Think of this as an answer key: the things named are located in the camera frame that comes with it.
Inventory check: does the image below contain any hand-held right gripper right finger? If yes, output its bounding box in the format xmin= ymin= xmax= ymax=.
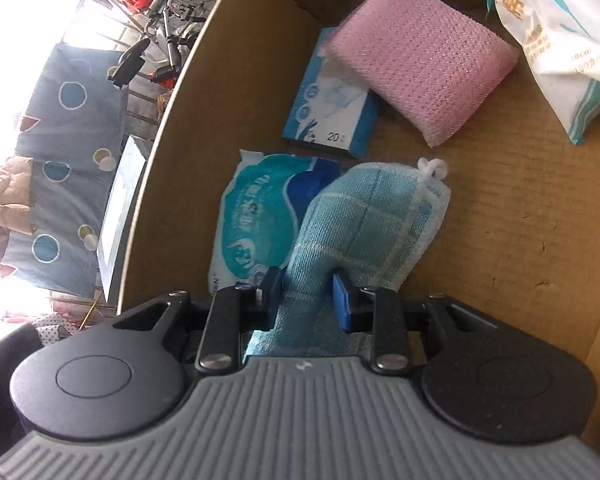
xmin=331 ymin=267 xmax=498 ymax=376

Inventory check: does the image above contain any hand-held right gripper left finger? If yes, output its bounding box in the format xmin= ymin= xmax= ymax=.
xmin=112 ymin=266 xmax=286 ymax=373

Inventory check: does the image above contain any teal tissue packet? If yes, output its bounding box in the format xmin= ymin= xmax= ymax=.
xmin=207 ymin=148 xmax=344 ymax=295

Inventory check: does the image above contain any blue checkered towel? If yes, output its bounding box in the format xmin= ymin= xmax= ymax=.
xmin=244 ymin=159 xmax=453 ymax=359

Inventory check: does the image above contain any brown cardboard box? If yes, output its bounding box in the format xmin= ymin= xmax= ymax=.
xmin=114 ymin=0 xmax=600 ymax=391

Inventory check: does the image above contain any blue white paper box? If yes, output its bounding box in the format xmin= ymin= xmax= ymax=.
xmin=281 ymin=26 xmax=382 ymax=159

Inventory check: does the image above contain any pink sponge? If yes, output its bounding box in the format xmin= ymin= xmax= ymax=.
xmin=324 ymin=0 xmax=522 ymax=149

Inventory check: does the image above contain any white teal cotton swab packet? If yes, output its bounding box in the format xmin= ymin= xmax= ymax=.
xmin=479 ymin=0 xmax=600 ymax=147

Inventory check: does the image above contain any white flat panel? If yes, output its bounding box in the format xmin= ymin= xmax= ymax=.
xmin=96 ymin=135 xmax=148 ymax=292

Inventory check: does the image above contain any polka dot cloth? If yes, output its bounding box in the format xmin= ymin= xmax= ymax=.
xmin=30 ymin=310 xmax=77 ymax=347

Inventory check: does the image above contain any dark blue circle print cloth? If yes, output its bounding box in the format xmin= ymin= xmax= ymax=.
xmin=0 ymin=42 xmax=132 ymax=302

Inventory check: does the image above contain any beige puffy jacket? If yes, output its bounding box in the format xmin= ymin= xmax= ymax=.
xmin=0 ymin=155 xmax=37 ymax=267

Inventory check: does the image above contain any wheelchair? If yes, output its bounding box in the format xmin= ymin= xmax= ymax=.
xmin=106 ymin=0 xmax=243 ymax=88

